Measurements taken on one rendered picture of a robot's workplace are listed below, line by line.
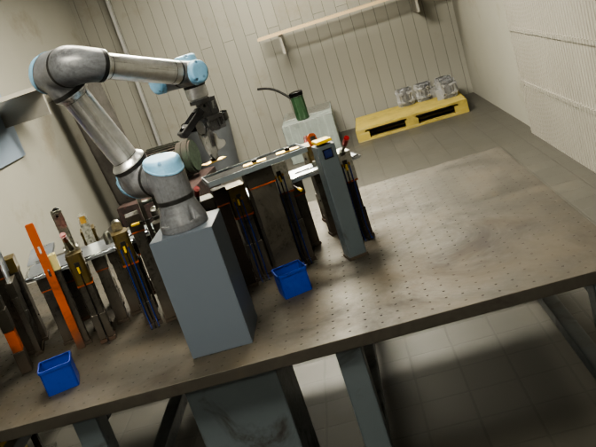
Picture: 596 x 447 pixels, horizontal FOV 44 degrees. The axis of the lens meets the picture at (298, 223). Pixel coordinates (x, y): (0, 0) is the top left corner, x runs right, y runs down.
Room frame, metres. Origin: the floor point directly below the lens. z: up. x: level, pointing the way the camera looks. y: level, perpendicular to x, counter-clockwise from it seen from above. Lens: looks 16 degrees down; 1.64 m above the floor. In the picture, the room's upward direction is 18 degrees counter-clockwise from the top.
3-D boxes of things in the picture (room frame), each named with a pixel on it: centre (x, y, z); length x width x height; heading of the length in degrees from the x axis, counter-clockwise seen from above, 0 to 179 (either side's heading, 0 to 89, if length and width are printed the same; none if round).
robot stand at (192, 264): (2.25, 0.34, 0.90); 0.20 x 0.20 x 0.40; 84
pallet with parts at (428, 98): (8.31, -1.59, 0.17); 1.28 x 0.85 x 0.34; 84
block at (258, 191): (2.57, 0.08, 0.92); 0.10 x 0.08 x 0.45; 102
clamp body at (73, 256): (2.57, 0.80, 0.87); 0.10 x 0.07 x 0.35; 12
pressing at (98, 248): (2.86, 0.36, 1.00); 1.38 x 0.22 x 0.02; 102
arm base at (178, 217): (2.25, 0.34, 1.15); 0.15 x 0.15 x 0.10
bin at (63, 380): (2.28, 0.90, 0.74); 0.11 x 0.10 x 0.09; 102
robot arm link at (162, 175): (2.25, 0.34, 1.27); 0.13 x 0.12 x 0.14; 43
